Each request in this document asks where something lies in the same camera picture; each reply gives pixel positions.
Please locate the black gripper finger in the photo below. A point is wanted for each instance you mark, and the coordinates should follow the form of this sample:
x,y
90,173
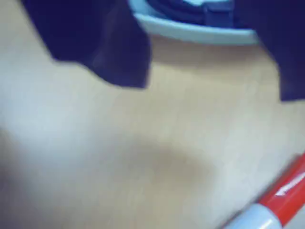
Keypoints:
x,y
100,40
289,47

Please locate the red pen with white cap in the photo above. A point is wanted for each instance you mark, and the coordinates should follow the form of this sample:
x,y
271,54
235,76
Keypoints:
x,y
281,198

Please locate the light green bowl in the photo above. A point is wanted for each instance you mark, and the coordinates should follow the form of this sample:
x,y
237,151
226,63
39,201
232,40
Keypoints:
x,y
190,33

